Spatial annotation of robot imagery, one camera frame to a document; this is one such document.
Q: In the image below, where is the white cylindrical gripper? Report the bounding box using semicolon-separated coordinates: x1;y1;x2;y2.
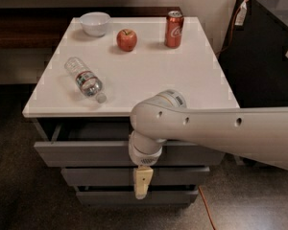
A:
129;131;166;199

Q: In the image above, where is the grey top drawer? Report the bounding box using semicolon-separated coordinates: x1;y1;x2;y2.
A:
35;121;224;167

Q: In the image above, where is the clear plastic water bottle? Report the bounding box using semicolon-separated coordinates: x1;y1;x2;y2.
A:
64;57;107;104

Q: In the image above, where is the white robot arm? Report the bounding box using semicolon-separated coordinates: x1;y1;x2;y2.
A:
129;90;288;199

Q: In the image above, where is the grey bottom drawer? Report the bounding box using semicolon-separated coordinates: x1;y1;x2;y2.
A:
76;185;199;206

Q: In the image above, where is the red apple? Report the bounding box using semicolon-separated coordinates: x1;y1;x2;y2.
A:
116;29;137;52

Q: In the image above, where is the red cola can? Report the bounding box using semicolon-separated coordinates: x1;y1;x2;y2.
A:
164;11;184;48

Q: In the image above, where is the white bowl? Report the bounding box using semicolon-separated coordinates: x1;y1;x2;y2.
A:
80;11;110;37

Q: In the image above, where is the black side cabinet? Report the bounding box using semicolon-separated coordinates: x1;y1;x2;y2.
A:
219;0;288;107

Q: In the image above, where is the dark wooden bench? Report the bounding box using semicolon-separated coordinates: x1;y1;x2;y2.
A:
0;6;180;49

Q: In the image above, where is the orange cable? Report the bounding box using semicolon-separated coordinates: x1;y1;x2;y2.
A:
198;0;288;230

